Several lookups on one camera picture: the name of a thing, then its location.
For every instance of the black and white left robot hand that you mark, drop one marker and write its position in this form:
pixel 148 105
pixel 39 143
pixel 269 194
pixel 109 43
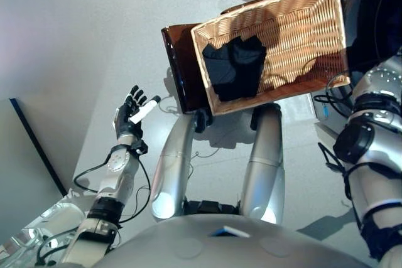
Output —
pixel 128 126

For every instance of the black garment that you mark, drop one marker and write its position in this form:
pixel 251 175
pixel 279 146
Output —
pixel 242 70

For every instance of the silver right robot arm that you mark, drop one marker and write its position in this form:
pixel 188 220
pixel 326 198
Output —
pixel 377 161

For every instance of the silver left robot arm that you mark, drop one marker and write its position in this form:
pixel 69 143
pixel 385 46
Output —
pixel 116 180

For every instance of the grey front-loading washing machine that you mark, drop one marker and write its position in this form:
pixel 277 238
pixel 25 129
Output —
pixel 370 13

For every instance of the silver left robot leg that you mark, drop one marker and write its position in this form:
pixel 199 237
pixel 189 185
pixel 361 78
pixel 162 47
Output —
pixel 171 170

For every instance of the silver robot leg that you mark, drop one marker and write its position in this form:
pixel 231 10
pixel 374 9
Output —
pixel 171 170
pixel 264 170

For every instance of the glossy dark brown stool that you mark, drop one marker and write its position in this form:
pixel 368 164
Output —
pixel 182 61

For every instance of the silver right robot leg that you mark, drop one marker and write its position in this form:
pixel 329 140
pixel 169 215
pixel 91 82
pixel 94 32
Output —
pixel 264 170

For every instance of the silver robot torso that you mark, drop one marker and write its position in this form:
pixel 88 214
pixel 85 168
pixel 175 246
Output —
pixel 220 249

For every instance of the rectangular wicker laundry basket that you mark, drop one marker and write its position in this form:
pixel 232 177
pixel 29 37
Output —
pixel 298 29

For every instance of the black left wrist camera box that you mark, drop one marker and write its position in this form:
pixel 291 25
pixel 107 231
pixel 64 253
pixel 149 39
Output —
pixel 139 148

